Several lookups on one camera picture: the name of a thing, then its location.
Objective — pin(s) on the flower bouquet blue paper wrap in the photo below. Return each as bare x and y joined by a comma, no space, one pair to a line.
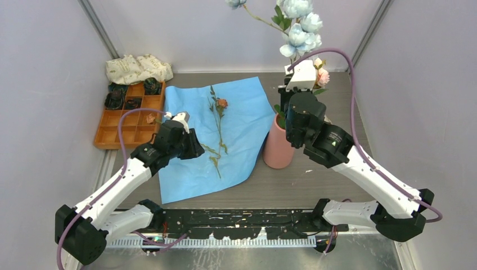
231,121

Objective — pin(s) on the pink cylindrical vase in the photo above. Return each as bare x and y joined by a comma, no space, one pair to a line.
277,152

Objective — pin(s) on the light blue flower stem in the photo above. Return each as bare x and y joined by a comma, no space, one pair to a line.
297,22

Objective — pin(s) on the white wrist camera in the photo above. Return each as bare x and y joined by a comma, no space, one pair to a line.
181,117
303,76

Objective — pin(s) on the pink peony flower stem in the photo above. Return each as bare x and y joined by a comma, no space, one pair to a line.
322,79

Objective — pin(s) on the dark rolled sock middle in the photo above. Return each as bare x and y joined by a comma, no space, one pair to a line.
132,103

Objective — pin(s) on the dark rolled sock top right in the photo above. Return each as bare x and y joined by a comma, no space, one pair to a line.
152,86

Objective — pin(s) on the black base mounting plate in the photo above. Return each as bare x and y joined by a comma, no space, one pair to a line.
237,224

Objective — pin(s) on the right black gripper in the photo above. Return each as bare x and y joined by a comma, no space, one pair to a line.
284,94

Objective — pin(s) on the aluminium rail frame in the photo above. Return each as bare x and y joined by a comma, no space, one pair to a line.
322,242

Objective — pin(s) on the cream patterned cloth bag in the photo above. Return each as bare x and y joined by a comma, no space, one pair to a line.
131,70

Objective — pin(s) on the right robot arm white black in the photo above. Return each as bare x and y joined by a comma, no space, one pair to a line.
396,209

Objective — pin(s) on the dark rolled sock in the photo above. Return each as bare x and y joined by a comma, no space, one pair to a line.
114,100
132,103
152,86

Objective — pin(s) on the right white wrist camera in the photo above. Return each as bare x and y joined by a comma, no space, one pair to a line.
303,76

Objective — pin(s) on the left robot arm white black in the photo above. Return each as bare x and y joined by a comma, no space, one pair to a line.
85,229

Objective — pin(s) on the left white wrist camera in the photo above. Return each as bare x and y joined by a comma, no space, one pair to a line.
181,117

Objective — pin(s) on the dark rolled sock left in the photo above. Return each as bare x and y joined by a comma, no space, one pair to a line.
114,100

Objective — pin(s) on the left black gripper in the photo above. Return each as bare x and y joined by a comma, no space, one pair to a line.
195,148

